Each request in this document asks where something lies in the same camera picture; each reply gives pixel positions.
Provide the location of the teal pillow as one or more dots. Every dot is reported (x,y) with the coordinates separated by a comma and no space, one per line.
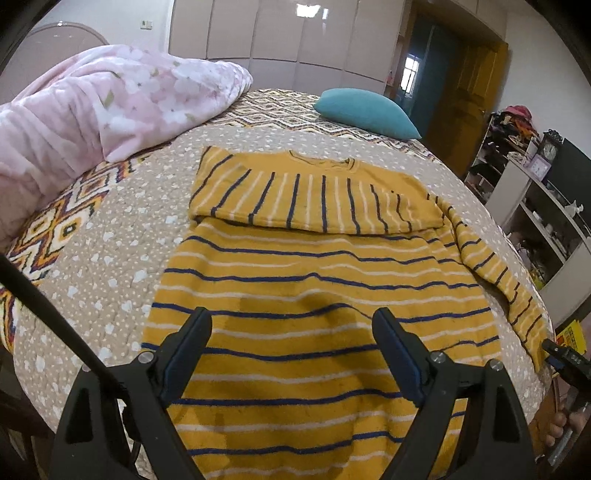
(364,110)

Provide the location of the dark mantel clock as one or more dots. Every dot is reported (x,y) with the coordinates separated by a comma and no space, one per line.
(548,150)

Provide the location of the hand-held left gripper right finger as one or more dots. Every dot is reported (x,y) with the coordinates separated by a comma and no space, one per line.
(400,361)

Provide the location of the pink floral blanket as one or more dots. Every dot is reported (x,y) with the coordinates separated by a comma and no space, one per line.
(92,110)

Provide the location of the white shelf unit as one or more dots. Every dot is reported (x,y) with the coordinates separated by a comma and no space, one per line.
(531,207)

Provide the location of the beige dotted quilt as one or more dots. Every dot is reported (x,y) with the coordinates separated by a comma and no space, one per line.
(115,258)

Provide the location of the yellow striped sweater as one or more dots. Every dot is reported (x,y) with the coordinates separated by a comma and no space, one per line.
(295,258)

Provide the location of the yellow box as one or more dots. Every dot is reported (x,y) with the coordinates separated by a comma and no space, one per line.
(573,333)

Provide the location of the geometric patterned bedspread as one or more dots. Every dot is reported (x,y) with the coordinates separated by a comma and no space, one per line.
(60,221)

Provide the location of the rounded pink headboard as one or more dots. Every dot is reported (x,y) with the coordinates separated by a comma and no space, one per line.
(60,34)

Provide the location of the black television screen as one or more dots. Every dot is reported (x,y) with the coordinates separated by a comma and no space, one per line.
(572,170)

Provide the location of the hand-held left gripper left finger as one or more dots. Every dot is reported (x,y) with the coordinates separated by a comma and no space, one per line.
(185,354)

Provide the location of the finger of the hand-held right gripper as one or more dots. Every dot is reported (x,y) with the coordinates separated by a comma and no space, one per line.
(565,355)

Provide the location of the wooden door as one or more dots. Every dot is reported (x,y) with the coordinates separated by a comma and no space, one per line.
(475,106)

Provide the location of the person's right hand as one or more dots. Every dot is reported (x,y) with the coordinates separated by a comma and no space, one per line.
(561,427)

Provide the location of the dark wooden bed frame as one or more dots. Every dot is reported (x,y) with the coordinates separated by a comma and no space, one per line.
(18,424)

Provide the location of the glossy beige wardrobe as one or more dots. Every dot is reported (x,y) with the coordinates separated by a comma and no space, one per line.
(286,37)

